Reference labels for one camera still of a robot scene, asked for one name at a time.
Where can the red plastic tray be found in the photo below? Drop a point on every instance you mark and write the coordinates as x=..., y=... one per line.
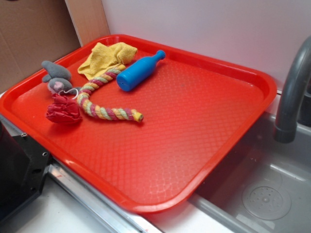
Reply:
x=195, y=110

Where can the blue toy bottle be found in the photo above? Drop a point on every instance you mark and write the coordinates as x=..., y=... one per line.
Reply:
x=135, y=74

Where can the yellow terry cloth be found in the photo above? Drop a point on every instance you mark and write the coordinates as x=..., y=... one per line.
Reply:
x=103, y=58

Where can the red crumpled fabric piece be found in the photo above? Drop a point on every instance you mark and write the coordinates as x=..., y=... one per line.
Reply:
x=63, y=110

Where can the gray plush mouse toy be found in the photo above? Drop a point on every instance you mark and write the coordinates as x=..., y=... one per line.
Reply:
x=58, y=79

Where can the light wooden board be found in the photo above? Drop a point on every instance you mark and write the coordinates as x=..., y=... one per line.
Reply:
x=88, y=18

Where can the gray plastic sink basin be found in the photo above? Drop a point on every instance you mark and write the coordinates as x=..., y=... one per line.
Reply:
x=261, y=186

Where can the gray toy faucet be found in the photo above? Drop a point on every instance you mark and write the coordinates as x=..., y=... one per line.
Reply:
x=295, y=101

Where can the brown cardboard panel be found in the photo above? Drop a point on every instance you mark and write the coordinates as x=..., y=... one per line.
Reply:
x=32, y=31

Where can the multicolour braided rope toy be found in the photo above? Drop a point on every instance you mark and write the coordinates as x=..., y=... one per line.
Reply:
x=98, y=112

